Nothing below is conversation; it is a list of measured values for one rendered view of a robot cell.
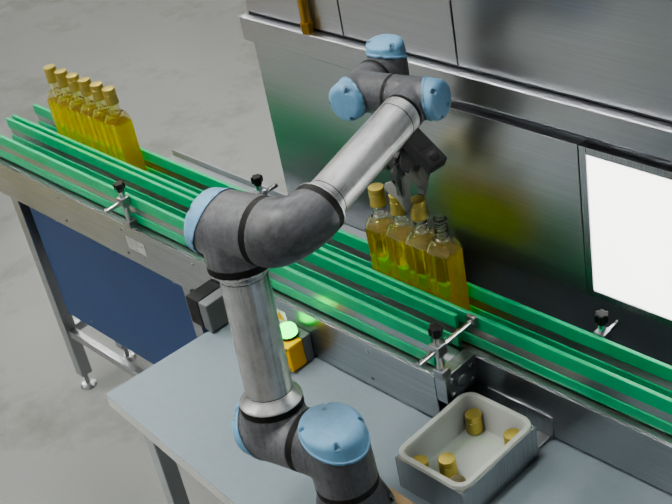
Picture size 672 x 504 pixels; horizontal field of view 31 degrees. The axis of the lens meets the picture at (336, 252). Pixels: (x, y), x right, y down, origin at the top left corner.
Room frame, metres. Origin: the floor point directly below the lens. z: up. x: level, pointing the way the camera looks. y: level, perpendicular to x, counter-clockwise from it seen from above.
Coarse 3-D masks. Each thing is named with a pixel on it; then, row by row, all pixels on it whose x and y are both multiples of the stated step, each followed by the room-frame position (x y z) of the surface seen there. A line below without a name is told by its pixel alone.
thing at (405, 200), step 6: (402, 180) 2.02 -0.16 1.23; (408, 180) 2.03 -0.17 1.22; (390, 186) 2.05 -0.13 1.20; (402, 186) 2.02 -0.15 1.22; (408, 186) 2.03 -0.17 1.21; (390, 192) 2.05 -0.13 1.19; (396, 192) 2.04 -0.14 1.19; (408, 192) 2.03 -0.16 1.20; (396, 198) 2.04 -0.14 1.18; (402, 198) 2.02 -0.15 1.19; (408, 198) 2.03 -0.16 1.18; (402, 204) 2.03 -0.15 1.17; (408, 204) 2.02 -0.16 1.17; (408, 210) 2.03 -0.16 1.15
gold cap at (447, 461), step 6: (444, 456) 1.68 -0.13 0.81; (450, 456) 1.67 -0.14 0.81; (438, 462) 1.67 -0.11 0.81; (444, 462) 1.66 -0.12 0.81; (450, 462) 1.66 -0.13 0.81; (444, 468) 1.66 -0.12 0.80; (450, 468) 1.66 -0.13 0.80; (456, 468) 1.66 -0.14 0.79; (444, 474) 1.66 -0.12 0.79; (450, 474) 1.66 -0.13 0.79; (456, 474) 1.66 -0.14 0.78
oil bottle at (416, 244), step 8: (432, 232) 2.03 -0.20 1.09; (408, 240) 2.04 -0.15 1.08; (416, 240) 2.02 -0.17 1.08; (424, 240) 2.02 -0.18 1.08; (408, 248) 2.04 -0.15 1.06; (416, 248) 2.02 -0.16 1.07; (424, 248) 2.01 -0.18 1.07; (408, 256) 2.04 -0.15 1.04; (416, 256) 2.02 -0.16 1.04; (424, 256) 2.01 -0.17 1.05; (416, 264) 2.03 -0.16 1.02; (424, 264) 2.01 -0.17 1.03; (416, 272) 2.03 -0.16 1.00; (424, 272) 2.01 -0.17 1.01; (416, 280) 2.03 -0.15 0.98; (424, 280) 2.01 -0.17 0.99; (424, 288) 2.02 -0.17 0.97
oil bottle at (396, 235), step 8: (392, 224) 2.09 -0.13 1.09; (408, 224) 2.08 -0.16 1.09; (392, 232) 2.08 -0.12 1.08; (400, 232) 2.06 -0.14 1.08; (408, 232) 2.06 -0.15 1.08; (392, 240) 2.08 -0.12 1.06; (400, 240) 2.06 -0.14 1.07; (392, 248) 2.08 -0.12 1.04; (400, 248) 2.06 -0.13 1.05; (392, 256) 2.08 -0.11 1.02; (400, 256) 2.06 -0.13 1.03; (392, 264) 2.09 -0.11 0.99; (400, 264) 2.07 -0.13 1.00; (408, 264) 2.05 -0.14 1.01; (392, 272) 2.09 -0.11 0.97; (400, 272) 2.07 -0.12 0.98; (408, 272) 2.05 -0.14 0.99; (400, 280) 2.07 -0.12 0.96; (408, 280) 2.05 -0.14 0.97
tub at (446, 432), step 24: (456, 408) 1.79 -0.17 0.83; (480, 408) 1.79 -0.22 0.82; (504, 408) 1.75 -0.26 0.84; (432, 432) 1.74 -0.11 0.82; (456, 432) 1.77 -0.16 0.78; (528, 432) 1.68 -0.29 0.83; (408, 456) 1.67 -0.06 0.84; (432, 456) 1.73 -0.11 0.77; (456, 456) 1.72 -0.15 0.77; (480, 456) 1.70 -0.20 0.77
